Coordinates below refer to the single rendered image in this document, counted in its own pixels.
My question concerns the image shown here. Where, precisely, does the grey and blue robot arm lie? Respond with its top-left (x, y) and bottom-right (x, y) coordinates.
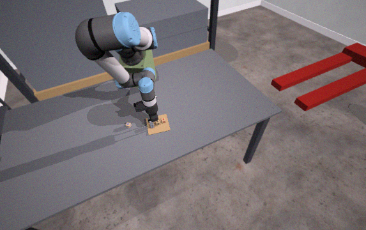
top-left (75, 12), bottom-right (158, 102)

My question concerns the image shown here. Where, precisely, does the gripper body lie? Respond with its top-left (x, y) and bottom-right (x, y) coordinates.
top-left (133, 98), bottom-right (158, 122)

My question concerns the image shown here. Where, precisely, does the tan flat mat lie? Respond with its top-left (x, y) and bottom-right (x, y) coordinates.
top-left (146, 114), bottom-right (171, 135)

